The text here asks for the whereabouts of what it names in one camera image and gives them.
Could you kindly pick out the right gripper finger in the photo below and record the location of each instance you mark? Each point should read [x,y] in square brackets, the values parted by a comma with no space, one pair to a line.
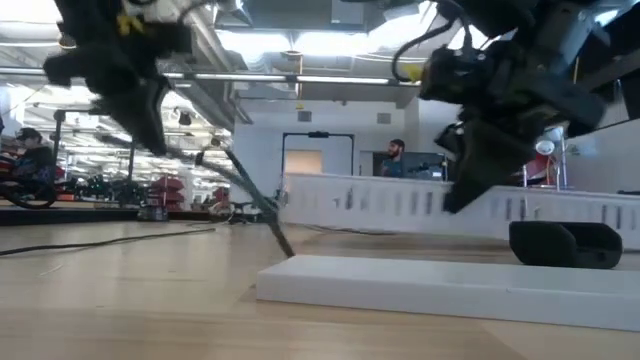
[490,160]
[448,139]

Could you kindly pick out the clear safety glasses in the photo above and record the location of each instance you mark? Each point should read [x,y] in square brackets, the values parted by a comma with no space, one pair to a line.
[240,210]

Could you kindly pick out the metal shelf rack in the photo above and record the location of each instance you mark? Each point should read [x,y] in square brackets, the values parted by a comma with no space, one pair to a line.
[560,160]

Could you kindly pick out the red storage bin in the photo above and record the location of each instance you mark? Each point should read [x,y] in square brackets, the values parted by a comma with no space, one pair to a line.
[537,170]

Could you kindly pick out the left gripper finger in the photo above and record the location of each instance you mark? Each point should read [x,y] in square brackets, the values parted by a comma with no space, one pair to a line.
[155,105]
[135,125]

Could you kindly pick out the grey metal machine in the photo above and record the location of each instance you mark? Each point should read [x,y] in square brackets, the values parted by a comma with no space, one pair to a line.
[425,167]

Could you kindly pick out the black background station frame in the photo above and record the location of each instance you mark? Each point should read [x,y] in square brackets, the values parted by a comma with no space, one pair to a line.
[283,155]
[57,150]

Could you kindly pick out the white round lamp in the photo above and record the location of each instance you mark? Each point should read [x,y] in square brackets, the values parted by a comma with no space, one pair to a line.
[545,147]

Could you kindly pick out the long ceiling strip light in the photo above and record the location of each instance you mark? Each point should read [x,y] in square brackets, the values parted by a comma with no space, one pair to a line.
[280,78]

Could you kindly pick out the silver ventilation duct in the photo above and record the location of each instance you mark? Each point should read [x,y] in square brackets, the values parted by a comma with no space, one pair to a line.
[200,90]

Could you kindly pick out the white duct cover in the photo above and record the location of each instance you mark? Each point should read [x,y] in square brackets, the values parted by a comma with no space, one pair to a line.
[450,295]

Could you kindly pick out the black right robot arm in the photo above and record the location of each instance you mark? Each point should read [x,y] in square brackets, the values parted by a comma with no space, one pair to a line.
[550,20]

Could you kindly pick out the white slotted wiring duct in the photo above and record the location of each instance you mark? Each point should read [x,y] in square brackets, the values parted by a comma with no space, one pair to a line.
[375,200]

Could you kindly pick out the small grey wall vent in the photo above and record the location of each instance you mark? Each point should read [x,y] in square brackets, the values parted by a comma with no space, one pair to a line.
[304,116]
[383,118]

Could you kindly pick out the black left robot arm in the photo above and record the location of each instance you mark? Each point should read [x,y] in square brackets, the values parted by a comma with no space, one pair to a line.
[125,20]

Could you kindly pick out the person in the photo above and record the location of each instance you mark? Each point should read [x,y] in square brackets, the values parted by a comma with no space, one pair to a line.
[394,160]
[35,155]

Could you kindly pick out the small black rounded block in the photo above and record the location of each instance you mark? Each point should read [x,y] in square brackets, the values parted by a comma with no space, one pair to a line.
[565,245]

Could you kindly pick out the black ceiling spotlight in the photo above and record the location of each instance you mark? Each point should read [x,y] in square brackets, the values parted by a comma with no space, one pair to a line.
[185,119]
[215,141]

